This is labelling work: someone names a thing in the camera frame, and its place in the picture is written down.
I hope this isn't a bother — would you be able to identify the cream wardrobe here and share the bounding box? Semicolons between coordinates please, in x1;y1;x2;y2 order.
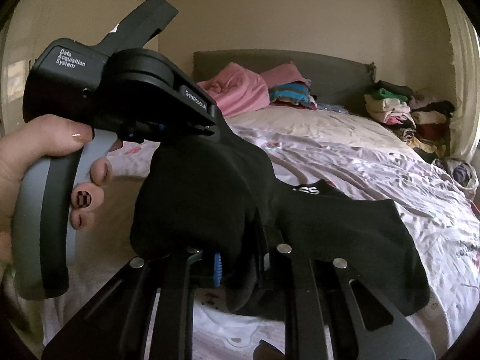
1;0;145;135

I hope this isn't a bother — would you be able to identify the pink pillow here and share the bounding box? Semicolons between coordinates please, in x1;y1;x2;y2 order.
260;61;311;88

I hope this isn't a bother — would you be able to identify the cream curtain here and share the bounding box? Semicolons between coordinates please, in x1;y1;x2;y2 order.
441;0;479;162

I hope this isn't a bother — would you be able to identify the mixed folded clothes pile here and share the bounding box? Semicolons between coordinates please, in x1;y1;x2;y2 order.
364;80;456;164

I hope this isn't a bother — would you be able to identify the pink quilt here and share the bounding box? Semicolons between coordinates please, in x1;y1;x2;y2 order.
197;63;270;118

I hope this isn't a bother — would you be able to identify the dark grey headboard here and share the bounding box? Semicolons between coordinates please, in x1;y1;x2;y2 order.
193;49;377;114

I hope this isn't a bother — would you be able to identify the black printed t-shirt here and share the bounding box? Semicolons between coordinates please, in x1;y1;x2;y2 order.
129;121;430;316

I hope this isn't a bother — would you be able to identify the light printed bed sheet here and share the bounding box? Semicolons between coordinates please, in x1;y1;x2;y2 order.
1;107;479;356

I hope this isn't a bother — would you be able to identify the person's left hand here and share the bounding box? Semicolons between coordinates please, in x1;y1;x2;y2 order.
1;115;112;268

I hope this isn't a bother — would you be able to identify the striped folded clothes stack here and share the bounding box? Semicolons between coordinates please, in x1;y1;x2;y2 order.
268;81;317;110

